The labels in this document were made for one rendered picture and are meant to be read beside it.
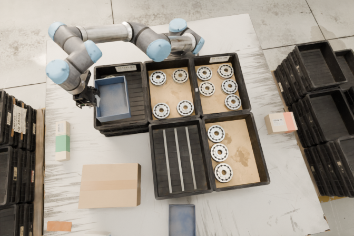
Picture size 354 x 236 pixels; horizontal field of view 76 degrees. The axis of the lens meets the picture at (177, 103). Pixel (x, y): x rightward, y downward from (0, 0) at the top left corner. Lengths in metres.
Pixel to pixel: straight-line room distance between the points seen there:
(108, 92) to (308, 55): 1.74
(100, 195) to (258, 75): 1.29
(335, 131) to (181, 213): 1.44
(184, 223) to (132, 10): 2.36
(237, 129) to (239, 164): 0.20
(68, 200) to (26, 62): 1.78
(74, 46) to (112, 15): 2.10
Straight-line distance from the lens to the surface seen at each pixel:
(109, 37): 1.06
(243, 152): 1.39
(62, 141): 1.56
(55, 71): 0.85
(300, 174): 1.65
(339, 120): 2.31
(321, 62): 2.33
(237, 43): 1.85
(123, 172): 1.31
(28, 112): 2.32
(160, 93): 1.43
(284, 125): 1.59
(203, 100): 1.42
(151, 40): 1.11
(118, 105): 1.17
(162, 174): 1.32
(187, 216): 1.45
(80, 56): 0.86
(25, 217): 2.17
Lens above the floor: 2.14
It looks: 69 degrees down
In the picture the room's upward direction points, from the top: 4 degrees clockwise
